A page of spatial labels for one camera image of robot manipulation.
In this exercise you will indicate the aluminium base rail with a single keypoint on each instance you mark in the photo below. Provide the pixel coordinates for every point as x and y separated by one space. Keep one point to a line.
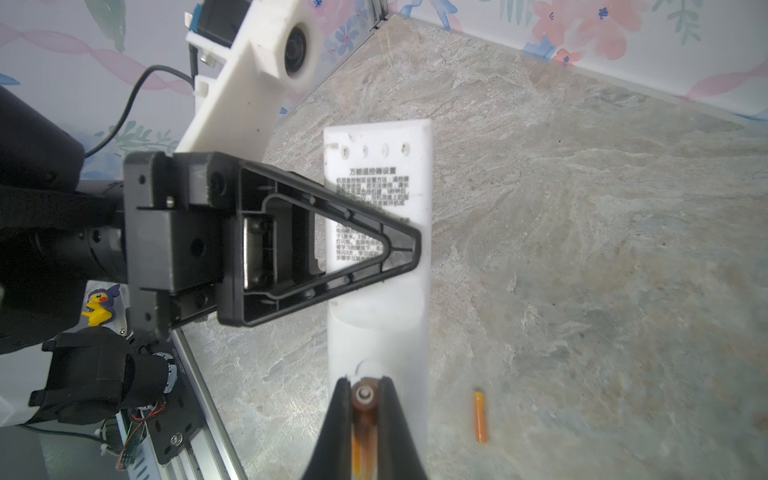
182 436

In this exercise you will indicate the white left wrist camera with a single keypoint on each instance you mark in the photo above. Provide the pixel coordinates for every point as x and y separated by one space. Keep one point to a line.
276 51

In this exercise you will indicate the white remote control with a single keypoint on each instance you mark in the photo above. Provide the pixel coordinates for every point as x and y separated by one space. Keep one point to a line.
378 336

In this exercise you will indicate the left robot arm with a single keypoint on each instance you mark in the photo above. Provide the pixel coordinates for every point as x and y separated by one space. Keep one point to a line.
99 274

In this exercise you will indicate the orange AA battery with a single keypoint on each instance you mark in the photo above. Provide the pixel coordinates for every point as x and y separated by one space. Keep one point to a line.
481 434
364 397

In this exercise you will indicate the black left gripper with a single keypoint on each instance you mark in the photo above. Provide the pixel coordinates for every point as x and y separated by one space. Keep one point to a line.
197 222

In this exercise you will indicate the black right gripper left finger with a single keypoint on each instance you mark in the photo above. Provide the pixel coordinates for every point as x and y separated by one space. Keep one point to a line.
332 455

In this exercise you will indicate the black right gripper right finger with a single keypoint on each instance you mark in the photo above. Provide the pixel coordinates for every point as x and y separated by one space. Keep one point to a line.
397 456

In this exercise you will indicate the yellow duck toy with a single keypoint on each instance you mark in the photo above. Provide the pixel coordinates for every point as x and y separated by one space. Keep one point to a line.
100 305

